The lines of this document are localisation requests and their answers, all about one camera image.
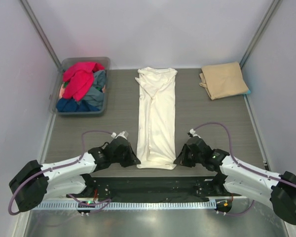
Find round black base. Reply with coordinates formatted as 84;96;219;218
215;199;232;214
77;201;95;215

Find right round black base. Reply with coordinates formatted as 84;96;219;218
215;199;232;214

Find aluminium frame post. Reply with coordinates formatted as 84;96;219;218
239;0;283;69
19;0;62;71

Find right aluminium frame post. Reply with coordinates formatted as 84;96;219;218
239;0;283;69

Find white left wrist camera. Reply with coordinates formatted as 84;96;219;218
111;131;129;139

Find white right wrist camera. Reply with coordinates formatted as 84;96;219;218
187;128;201;138

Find left round black base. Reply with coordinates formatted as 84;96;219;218
77;201;95;215

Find folded beige t shirt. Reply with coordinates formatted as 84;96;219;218
199;62;249;100

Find peach pink garment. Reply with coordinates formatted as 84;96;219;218
59;84;65;99

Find slotted cable duct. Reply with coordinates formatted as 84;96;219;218
33;199;216;210

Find dark blue t shirt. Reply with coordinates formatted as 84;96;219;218
56;98;99;113

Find red t shirt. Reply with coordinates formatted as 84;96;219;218
63;62;105;101

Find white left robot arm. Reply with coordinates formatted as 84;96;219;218
9;135;141;213

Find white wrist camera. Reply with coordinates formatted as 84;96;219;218
111;131;129;139
187;128;201;138

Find clear plastic bin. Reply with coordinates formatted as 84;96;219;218
49;57;111;117

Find grey blue t shirt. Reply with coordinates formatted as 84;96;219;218
83;70;107;110

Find left aluminium frame post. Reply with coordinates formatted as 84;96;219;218
19;0;62;71

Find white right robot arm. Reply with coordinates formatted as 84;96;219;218
174;136;296;226

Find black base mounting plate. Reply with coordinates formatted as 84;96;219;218
92;176;230;203

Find white t shirt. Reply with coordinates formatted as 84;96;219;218
135;67;177;170

